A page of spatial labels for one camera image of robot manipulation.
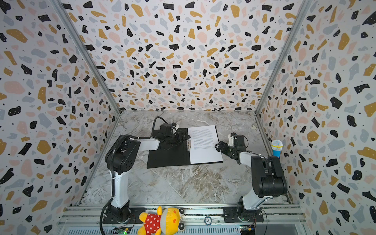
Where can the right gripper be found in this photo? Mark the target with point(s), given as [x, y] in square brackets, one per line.
[226, 148]

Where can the orange and black folder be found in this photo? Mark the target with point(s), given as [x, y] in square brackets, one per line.
[164, 157]

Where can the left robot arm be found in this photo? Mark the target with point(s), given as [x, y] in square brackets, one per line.
[120, 159]

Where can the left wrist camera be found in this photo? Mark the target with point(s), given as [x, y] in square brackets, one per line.
[168, 129]

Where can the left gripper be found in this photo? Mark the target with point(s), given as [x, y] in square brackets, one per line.
[180, 140]

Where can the blue toy microphone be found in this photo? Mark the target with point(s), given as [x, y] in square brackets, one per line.
[277, 147]

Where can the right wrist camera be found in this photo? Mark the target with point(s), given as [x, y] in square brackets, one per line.
[231, 139]

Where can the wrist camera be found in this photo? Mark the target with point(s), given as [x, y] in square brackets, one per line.
[231, 139]
[168, 129]

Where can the yellow plush toy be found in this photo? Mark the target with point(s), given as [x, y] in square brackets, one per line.
[165, 221]

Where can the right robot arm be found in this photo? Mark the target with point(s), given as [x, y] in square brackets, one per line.
[268, 179]

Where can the text printed paper sheet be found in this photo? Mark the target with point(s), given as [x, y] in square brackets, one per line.
[202, 145]

